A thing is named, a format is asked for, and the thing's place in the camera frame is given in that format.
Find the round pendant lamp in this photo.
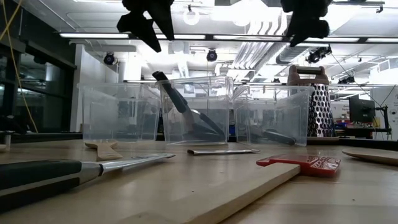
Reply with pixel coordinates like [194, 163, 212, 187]
[182, 4, 201, 26]

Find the long ceiling light bar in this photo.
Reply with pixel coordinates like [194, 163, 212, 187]
[58, 32, 398, 44]

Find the clear plastic bin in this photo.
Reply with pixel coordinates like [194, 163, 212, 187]
[231, 84, 315, 147]
[155, 75, 234, 146]
[77, 82, 162, 143]

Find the yellow hanging cable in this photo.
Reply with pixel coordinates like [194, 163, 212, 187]
[0, 0, 39, 134]

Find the wooden spoon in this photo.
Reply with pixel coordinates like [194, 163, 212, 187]
[85, 139, 124, 162]

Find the black-handled kitchen knife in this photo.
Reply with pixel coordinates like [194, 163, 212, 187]
[248, 126, 297, 146]
[0, 152, 177, 214]

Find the red silicone spatula wooden handle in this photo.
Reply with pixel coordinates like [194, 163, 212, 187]
[118, 154, 342, 224]

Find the metal strip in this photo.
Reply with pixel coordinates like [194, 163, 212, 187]
[187, 149, 261, 156]

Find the pink-handled metal box grater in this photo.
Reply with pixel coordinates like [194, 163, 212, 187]
[287, 64, 336, 138]

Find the black aluminium table frame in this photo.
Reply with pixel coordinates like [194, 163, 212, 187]
[0, 132, 398, 151]

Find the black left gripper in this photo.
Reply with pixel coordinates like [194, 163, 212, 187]
[117, 0, 175, 53]

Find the black computer monitor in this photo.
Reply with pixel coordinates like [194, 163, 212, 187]
[348, 94, 376, 124]

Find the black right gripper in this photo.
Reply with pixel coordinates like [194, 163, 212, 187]
[281, 0, 333, 48]

